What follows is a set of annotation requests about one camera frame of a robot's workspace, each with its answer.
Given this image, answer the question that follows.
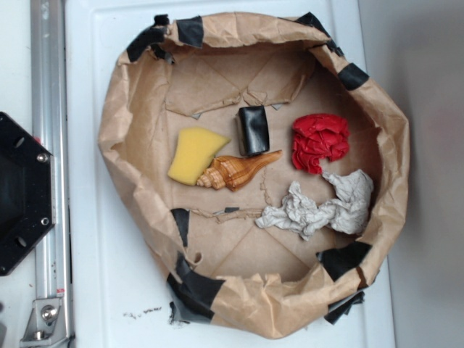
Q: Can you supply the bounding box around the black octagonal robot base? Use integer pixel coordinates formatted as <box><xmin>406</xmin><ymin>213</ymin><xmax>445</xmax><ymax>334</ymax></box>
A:
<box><xmin>1</xmin><ymin>112</ymin><xmax>54</xmax><ymax>276</ymax></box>

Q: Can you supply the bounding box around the brown spiral conch shell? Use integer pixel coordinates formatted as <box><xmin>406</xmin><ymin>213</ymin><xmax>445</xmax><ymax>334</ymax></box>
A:
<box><xmin>196</xmin><ymin>150</ymin><xmax>283</xmax><ymax>191</ymax></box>

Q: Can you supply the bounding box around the brown paper bag container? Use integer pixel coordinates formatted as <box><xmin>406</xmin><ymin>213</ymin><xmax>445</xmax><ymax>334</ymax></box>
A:
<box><xmin>98</xmin><ymin>12</ymin><xmax>410</xmax><ymax>339</ymax></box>

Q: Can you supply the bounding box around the yellow sponge piece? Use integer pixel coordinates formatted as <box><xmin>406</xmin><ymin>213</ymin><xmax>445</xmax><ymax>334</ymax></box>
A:
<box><xmin>167</xmin><ymin>127</ymin><xmax>231</xmax><ymax>186</ymax></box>

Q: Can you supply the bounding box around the black tape-wrapped block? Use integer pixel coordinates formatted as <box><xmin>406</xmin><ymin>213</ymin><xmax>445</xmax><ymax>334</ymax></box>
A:
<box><xmin>236</xmin><ymin>106</ymin><xmax>270</xmax><ymax>157</ymax></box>

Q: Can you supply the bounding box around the red crumpled plastic ball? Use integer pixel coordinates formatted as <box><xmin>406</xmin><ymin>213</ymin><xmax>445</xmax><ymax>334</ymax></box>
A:
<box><xmin>291</xmin><ymin>114</ymin><xmax>349</xmax><ymax>175</ymax></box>

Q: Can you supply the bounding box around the white crumpled paper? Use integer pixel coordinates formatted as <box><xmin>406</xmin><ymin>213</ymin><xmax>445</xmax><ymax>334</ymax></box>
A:
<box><xmin>255</xmin><ymin>170</ymin><xmax>374</xmax><ymax>241</ymax></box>

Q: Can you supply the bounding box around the white plastic tray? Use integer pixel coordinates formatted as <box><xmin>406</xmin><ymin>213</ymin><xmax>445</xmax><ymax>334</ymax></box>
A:
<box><xmin>65</xmin><ymin>1</ymin><xmax>395</xmax><ymax>347</ymax></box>

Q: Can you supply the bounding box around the aluminium extrusion rail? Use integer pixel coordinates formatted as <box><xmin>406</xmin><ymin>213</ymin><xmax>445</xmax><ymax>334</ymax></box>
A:
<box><xmin>30</xmin><ymin>1</ymin><xmax>75</xmax><ymax>347</ymax></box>

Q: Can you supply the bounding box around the metal corner bracket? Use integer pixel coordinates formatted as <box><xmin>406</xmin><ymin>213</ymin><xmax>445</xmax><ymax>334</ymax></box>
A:
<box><xmin>20</xmin><ymin>297</ymin><xmax>69</xmax><ymax>347</ymax></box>

